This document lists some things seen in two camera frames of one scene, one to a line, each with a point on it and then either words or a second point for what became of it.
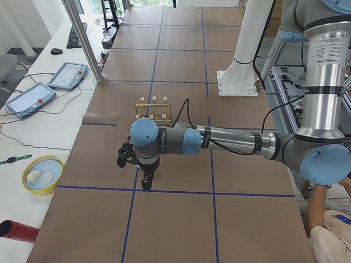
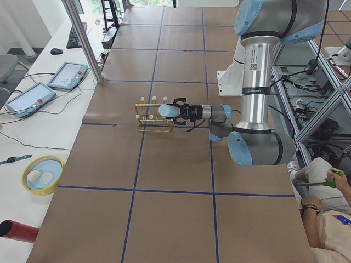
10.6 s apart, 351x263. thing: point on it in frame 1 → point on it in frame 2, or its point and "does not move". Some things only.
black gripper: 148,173 → 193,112
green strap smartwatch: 12,159 does not move
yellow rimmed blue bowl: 43,175 does not move
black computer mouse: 56,51 does not move
